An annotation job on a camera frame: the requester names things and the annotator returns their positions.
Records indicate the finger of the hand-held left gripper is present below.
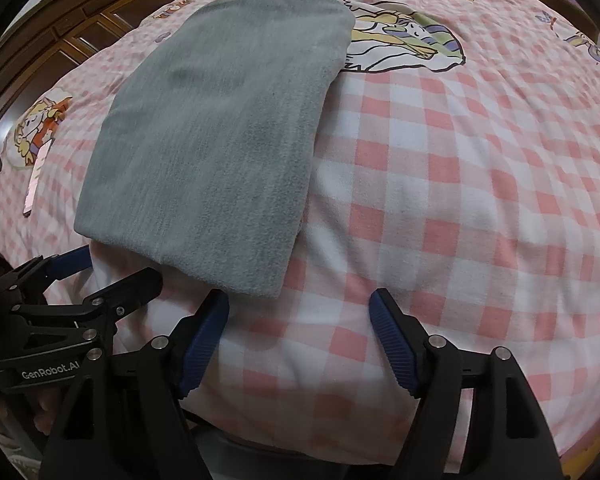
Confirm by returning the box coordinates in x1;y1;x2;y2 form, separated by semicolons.
0;246;95;311
15;266;165;341

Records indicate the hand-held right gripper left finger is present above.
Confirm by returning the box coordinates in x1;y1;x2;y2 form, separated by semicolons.
40;290;231;480

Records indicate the pink phone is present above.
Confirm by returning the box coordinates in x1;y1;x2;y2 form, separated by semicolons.
22;141;53;218

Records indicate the wooden headboard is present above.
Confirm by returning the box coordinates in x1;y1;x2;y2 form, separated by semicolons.
0;0;183;141

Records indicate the pink checkered printed blanket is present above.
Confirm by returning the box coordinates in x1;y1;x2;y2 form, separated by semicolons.
0;0;600;466

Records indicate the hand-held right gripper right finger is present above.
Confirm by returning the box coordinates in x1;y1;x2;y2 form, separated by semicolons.
369;287;563;480

